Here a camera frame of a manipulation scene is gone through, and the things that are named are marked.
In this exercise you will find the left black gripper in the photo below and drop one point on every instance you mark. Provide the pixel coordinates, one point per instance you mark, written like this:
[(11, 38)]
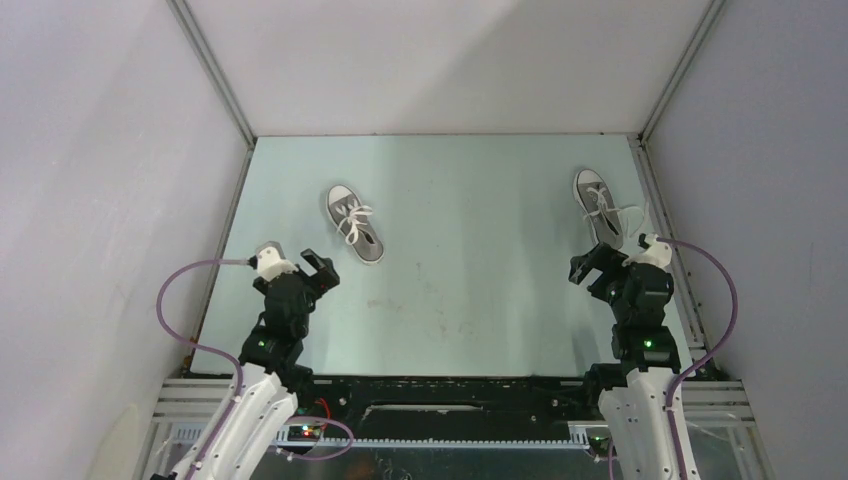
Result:
[(327, 277)]

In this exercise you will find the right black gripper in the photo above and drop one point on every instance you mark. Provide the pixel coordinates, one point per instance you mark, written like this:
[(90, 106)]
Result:
[(603, 254)]

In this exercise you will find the grey sneaker laces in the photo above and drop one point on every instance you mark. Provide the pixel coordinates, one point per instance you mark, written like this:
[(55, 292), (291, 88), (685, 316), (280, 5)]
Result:
[(350, 217), (609, 223)]

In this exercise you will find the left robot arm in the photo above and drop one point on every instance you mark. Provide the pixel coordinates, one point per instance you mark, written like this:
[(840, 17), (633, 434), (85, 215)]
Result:
[(268, 382)]

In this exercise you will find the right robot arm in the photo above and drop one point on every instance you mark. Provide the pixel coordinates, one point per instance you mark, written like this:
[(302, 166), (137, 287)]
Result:
[(639, 395)]

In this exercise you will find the grey sneaker tied laces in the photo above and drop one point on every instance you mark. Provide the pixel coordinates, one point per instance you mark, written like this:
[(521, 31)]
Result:
[(350, 217)]

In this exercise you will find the left controller board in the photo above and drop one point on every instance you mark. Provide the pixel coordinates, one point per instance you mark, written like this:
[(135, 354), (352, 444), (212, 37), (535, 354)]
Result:
[(304, 433)]

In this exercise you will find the controller board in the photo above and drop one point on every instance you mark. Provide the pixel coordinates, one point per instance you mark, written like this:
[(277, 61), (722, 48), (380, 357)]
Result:
[(304, 433), (599, 446)]

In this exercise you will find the right controller board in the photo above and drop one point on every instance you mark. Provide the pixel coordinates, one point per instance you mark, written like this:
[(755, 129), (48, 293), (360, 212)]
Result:
[(599, 446)]

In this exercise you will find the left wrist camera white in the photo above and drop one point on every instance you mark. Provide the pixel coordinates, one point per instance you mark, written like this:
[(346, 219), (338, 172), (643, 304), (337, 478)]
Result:
[(269, 262)]

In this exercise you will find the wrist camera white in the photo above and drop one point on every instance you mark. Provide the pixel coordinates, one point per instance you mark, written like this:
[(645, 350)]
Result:
[(654, 252), (269, 262)]

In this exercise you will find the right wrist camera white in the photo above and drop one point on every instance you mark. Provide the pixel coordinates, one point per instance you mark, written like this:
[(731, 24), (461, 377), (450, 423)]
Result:
[(654, 252)]

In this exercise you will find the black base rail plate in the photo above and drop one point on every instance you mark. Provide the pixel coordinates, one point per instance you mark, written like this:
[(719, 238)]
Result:
[(461, 409)]

